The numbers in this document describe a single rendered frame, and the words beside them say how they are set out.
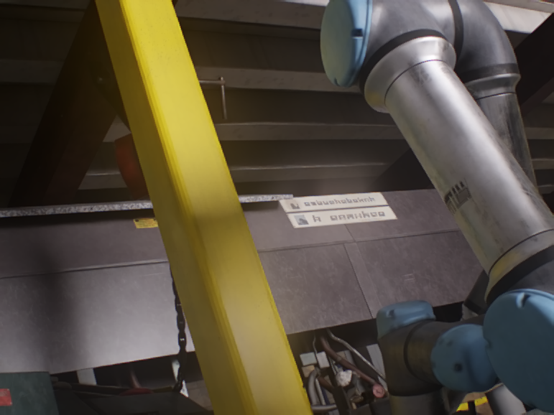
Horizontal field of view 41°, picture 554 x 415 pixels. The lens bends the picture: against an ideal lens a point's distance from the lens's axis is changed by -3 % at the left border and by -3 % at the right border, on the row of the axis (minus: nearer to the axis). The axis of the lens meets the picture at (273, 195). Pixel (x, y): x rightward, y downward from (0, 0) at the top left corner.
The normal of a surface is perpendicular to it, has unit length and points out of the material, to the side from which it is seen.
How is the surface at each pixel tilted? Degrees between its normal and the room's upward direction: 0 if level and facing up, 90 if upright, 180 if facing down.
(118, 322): 90
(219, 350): 90
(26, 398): 90
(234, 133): 180
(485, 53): 127
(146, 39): 90
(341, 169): 180
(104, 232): 78
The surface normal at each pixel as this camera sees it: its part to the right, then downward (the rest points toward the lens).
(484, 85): -0.08, 0.68
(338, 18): -0.95, 0.06
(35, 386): 0.71, -0.49
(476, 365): 0.36, -0.08
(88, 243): 0.39, -0.67
